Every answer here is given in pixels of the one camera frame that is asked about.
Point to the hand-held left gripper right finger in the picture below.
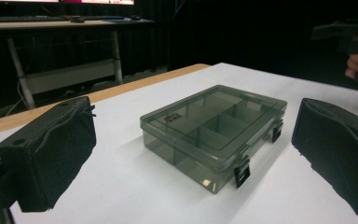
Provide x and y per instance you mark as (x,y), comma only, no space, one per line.
(335,149)

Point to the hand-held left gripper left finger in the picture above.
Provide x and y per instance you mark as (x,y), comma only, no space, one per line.
(52,155)

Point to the grey transparent compartment storage box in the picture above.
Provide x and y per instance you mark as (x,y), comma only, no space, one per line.
(199,124)

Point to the white table cover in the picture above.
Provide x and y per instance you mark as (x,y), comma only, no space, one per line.
(136,199)

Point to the black keyboard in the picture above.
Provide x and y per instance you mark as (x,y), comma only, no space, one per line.
(18,18)

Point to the blue mouse pad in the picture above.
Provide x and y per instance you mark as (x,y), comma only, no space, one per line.
(121,20)

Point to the black computer mouse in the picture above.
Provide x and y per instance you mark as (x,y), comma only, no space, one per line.
(135,17)

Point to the metal stand frame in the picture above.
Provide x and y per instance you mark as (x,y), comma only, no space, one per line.
(59,76)

